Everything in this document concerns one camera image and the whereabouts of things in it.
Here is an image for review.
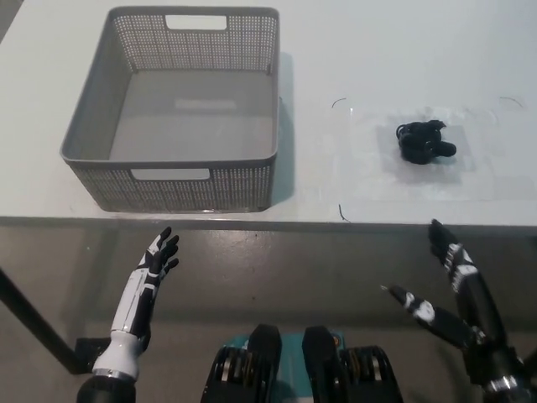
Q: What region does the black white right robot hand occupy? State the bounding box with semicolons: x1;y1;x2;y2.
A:
388;217;526;392

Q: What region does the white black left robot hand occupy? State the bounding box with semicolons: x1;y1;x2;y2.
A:
91;226;181;379

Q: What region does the black floor plate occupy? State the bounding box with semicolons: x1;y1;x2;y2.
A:
74;336;114;374

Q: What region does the black metal table leg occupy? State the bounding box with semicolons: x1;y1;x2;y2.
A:
0;267;87;375

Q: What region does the black teal robot body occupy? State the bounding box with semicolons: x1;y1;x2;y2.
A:
200;322;406;403

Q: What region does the grey perforated plastic basket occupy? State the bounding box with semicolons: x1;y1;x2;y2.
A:
60;6;281;213

